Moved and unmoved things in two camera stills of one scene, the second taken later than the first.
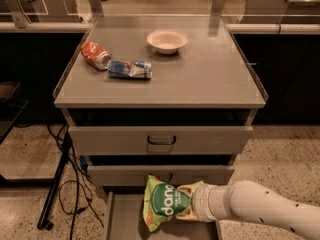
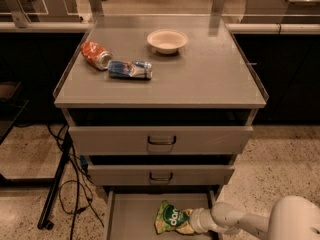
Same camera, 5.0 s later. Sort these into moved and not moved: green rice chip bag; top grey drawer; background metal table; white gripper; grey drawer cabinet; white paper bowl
Moved: white gripper; green rice chip bag
Not moved: background metal table; white paper bowl; grey drawer cabinet; top grey drawer
